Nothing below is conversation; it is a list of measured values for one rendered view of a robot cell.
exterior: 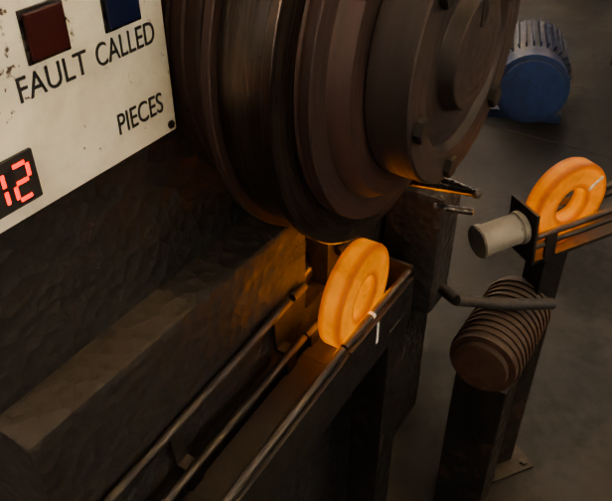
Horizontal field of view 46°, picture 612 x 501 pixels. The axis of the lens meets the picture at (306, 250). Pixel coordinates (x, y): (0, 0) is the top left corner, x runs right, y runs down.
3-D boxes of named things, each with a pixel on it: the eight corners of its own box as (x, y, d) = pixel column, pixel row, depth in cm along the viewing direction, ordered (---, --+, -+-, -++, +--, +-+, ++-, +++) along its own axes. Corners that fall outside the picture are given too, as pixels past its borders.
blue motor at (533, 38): (484, 131, 295) (497, 50, 274) (487, 75, 339) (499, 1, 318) (562, 139, 289) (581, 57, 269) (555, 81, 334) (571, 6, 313)
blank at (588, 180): (538, 249, 133) (551, 258, 130) (511, 203, 122) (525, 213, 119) (601, 190, 132) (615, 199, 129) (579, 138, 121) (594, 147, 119)
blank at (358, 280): (313, 288, 92) (336, 297, 91) (369, 216, 101) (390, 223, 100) (320, 363, 103) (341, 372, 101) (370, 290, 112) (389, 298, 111)
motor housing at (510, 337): (419, 507, 157) (449, 327, 125) (460, 437, 172) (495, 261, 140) (476, 536, 152) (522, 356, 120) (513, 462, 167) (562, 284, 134)
